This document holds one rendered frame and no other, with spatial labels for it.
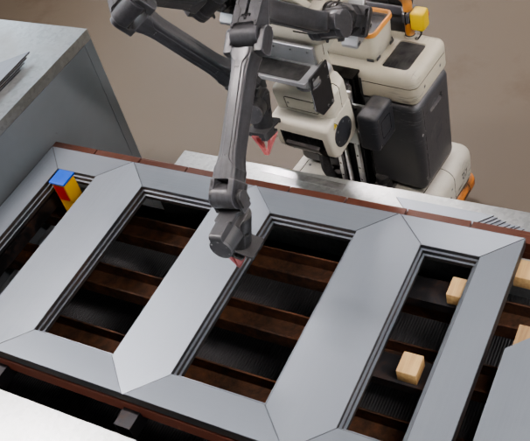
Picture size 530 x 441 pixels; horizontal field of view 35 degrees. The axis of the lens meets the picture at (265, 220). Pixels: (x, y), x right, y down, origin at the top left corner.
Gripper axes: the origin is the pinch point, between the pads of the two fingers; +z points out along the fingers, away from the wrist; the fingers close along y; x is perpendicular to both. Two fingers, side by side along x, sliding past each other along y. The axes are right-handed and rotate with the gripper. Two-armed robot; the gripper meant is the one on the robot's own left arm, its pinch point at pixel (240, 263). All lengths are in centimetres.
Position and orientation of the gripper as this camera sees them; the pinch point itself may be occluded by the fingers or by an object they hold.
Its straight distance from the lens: 210.0
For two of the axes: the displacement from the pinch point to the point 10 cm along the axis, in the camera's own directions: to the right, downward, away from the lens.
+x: 4.3, -6.9, 5.8
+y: 9.0, 3.4, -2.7
